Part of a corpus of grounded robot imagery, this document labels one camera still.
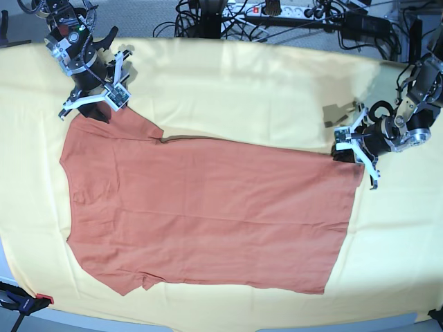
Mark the white power strip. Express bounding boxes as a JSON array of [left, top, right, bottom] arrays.
[[221, 1, 340, 27]]

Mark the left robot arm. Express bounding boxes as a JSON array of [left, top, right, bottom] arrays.
[[332, 26, 442, 168]]

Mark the salmon pink T-shirt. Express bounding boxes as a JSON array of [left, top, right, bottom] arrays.
[[60, 109, 363, 295]]

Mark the black upright device right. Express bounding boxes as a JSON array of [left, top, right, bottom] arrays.
[[408, 19, 422, 64]]

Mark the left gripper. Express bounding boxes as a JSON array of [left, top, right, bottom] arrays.
[[331, 119, 397, 164]]

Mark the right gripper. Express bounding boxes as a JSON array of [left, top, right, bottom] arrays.
[[71, 53, 116, 124]]

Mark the black clamp right corner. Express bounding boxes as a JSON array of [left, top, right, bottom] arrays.
[[428, 308, 443, 330]]

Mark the black clamp handle left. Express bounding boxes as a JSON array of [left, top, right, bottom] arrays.
[[0, 10, 9, 47]]

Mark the black power adapter box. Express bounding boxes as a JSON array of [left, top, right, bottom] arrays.
[[341, 11, 391, 41]]

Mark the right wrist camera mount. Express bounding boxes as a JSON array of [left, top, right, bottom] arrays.
[[58, 50, 132, 120]]

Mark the black stand post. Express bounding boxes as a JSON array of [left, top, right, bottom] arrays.
[[198, 0, 224, 39]]

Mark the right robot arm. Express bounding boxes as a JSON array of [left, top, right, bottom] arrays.
[[17, 1, 118, 118]]

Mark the yellow table cloth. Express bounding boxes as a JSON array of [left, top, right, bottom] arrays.
[[1, 38, 442, 331]]

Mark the blue black bar clamp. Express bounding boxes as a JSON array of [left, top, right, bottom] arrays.
[[1, 282, 54, 332]]

